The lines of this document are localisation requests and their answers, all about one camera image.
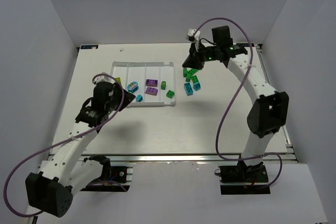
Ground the teal small lego cube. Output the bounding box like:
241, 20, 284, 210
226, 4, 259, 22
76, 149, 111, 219
136, 94, 143, 102

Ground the teal oval flower lego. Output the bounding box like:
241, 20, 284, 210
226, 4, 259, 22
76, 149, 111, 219
127, 81, 139, 93

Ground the purple arch lego brick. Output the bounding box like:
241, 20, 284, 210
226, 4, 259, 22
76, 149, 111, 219
145, 87, 159, 96

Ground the green lego piece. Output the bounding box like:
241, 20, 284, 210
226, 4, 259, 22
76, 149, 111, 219
161, 81, 166, 90

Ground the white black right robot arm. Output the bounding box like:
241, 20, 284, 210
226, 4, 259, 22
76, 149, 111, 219
182, 26, 289, 170

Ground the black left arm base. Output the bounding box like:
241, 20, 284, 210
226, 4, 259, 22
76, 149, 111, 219
81, 155, 133, 192

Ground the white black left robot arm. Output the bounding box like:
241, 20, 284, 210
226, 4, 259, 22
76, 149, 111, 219
25, 81, 135, 217

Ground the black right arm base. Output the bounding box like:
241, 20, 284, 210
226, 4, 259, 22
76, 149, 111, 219
214, 161, 270, 195

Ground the green slanted lego brick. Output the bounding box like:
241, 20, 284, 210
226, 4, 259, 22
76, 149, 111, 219
183, 68, 189, 78

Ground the black corner label right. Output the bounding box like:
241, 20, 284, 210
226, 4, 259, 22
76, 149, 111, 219
244, 43, 255, 47

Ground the black corner label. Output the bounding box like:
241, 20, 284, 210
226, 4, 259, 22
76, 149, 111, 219
244, 43, 255, 47
80, 45, 99, 50

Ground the teal small lego brick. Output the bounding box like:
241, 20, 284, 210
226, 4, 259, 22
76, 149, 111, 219
193, 82, 201, 91

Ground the white divided sorting tray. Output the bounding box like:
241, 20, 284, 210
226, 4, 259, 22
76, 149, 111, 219
110, 61, 176, 108

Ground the teal long lego brick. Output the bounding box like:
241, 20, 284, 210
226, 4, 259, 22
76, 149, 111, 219
184, 82, 193, 96

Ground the black corner label left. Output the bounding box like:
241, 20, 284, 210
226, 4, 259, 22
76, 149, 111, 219
80, 45, 99, 50

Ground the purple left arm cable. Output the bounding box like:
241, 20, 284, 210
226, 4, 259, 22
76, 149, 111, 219
3, 73, 125, 217

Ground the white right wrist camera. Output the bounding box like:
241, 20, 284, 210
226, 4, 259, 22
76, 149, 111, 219
186, 28, 201, 51

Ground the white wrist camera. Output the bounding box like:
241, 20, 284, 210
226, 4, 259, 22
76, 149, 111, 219
92, 72, 114, 84
186, 28, 201, 51

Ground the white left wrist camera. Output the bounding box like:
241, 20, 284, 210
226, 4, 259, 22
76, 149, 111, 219
92, 72, 114, 84

